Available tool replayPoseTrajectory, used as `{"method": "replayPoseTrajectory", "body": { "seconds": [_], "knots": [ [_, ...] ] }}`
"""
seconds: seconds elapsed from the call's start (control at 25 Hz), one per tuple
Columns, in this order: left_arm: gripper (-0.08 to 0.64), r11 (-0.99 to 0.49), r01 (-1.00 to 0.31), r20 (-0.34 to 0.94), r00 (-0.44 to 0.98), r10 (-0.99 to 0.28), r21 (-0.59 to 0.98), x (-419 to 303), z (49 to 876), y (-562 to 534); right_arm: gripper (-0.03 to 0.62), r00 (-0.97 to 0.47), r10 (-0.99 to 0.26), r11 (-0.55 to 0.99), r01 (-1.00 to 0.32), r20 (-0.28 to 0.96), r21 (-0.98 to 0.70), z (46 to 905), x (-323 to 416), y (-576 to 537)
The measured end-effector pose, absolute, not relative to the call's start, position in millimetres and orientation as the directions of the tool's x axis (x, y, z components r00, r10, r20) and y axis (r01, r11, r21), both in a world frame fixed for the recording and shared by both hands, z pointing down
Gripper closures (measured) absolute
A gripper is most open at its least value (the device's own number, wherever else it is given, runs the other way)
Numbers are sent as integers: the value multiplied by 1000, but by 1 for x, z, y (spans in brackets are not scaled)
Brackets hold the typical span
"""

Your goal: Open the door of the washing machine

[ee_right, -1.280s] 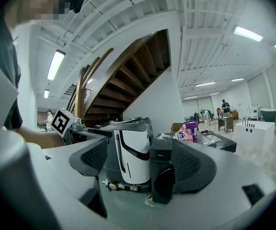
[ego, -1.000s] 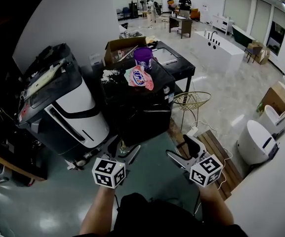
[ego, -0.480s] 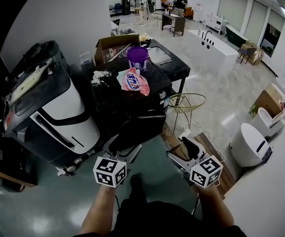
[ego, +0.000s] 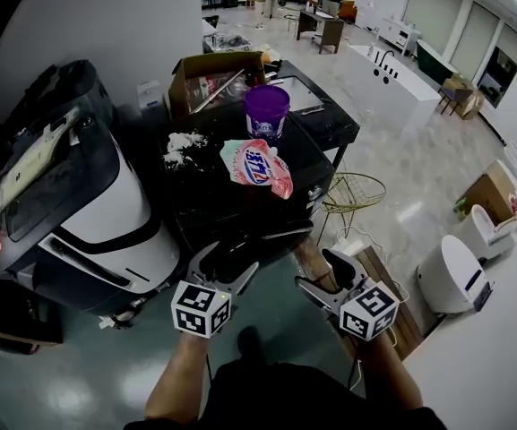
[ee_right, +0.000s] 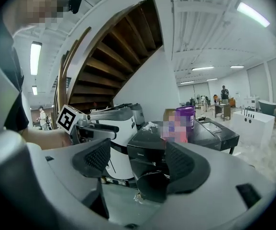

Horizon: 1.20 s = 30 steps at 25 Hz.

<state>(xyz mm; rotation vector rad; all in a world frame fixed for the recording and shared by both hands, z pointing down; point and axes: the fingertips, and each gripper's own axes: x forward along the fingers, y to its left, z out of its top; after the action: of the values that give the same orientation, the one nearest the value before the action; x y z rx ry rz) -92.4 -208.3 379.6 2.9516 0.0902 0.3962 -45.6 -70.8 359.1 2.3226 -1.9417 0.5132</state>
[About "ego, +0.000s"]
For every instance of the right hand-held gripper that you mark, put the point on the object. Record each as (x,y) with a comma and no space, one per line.
(367,309)

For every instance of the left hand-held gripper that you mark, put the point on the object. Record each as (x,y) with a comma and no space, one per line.
(200,309)

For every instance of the black washing machine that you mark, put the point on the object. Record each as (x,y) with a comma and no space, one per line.
(240,211)

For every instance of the person's right forearm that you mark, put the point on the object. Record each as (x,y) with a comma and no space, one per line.
(390,370)

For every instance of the person's left forearm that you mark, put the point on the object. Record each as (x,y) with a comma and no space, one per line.
(179,374)

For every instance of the open cardboard box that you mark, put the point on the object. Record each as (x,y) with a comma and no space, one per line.
(213,83)

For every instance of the wooden pallet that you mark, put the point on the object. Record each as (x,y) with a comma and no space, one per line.
(392,303)

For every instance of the pink detergent bag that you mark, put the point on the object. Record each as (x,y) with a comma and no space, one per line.
(258,168)

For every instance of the white round toilet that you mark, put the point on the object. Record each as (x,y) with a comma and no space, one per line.
(453,276)

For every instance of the white powder pile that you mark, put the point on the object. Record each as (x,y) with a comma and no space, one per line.
(182,147)

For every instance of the person's black clothing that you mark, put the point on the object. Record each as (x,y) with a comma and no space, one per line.
(285,397)

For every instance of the white appliance with black lid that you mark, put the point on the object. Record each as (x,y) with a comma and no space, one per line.
(101,213)

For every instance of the black counter with sink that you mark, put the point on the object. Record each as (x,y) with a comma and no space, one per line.
(325,119)

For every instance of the purple plastic bucket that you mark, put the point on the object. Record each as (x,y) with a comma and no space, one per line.
(267,112)

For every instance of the large cardboard box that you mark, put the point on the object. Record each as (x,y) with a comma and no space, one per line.
(491,191)

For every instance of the small white box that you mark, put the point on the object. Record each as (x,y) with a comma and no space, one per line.
(149,96)

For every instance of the black faucet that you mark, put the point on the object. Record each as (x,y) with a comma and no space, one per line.
(383,67)

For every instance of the low wooden shelf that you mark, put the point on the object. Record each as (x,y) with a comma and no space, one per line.
(11,329)

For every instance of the dark green bathtub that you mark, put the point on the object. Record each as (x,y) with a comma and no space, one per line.
(435,63)

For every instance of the black top-lid appliance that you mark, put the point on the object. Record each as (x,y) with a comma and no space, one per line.
(61,90)

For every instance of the brown wooden desk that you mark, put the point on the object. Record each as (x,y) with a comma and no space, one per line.
(323,27)

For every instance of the white vanity cabinet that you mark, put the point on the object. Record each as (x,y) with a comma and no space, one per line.
(401,36)

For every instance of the orange chair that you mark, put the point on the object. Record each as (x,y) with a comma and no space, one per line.
(348,11)

